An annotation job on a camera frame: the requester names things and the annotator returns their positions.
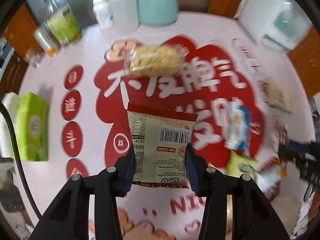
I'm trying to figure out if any orange white snack pack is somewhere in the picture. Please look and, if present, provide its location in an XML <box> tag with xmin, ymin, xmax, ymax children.
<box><xmin>255</xmin><ymin>157</ymin><xmax>282</xmax><ymax>202</ymax></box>

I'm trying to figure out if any beige red Lipo biscuit pack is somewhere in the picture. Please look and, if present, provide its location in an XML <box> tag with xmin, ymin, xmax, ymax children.
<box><xmin>127</xmin><ymin>103</ymin><xmax>197</xmax><ymax>188</ymax></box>

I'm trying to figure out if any blue white snack pack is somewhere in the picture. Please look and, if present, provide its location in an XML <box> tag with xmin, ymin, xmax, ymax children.
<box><xmin>225</xmin><ymin>102</ymin><xmax>251</xmax><ymax>152</ymax></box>

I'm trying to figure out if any yellow green snack pack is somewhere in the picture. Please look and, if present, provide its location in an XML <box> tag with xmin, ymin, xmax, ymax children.
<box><xmin>226</xmin><ymin>151</ymin><xmax>257</xmax><ymax>180</ymax></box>

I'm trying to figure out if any beige long snack pack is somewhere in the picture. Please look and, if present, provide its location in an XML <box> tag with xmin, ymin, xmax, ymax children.
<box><xmin>262</xmin><ymin>83</ymin><xmax>293</xmax><ymax>114</ymax></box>

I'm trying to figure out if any pink printed table mat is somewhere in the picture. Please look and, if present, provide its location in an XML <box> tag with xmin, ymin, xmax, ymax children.
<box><xmin>16</xmin><ymin>11</ymin><xmax>311</xmax><ymax>240</ymax></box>

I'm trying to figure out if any clear wrapped yellow cookie pack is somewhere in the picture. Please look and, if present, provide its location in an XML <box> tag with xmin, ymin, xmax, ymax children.
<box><xmin>124</xmin><ymin>44</ymin><xmax>189</xmax><ymax>77</ymax></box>

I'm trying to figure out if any green tissue box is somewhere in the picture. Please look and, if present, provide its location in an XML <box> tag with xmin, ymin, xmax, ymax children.
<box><xmin>2</xmin><ymin>92</ymin><xmax>48</xmax><ymax>161</ymax></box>

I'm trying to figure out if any small glass jar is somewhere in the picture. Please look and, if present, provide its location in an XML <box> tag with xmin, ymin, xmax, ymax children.
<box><xmin>23</xmin><ymin>47</ymin><xmax>41</xmax><ymax>68</ymax></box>

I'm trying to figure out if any silver orange drink can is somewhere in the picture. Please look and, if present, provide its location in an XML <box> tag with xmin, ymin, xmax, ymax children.
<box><xmin>34</xmin><ymin>25</ymin><xmax>60</xmax><ymax>57</ymax></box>

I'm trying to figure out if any small white pill bottle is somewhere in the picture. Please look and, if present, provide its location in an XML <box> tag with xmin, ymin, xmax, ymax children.
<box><xmin>92</xmin><ymin>0</ymin><xmax>114</xmax><ymax>29</ymax></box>

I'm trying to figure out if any white cosmetics storage box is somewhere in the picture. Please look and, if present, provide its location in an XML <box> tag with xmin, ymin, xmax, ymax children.
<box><xmin>234</xmin><ymin>0</ymin><xmax>311</xmax><ymax>55</ymax></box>

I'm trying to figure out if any green label glass bottle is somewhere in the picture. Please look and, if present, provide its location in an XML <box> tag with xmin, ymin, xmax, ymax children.
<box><xmin>44</xmin><ymin>0</ymin><xmax>82</xmax><ymax>46</ymax></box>

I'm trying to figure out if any white squeeze wash bottle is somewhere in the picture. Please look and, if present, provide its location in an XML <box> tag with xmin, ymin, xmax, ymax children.
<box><xmin>108</xmin><ymin>0</ymin><xmax>139</xmax><ymax>35</ymax></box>

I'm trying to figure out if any teal canister with brown lid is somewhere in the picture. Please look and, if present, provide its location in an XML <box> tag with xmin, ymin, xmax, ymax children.
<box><xmin>137</xmin><ymin>0</ymin><xmax>179</xmax><ymax>26</ymax></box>

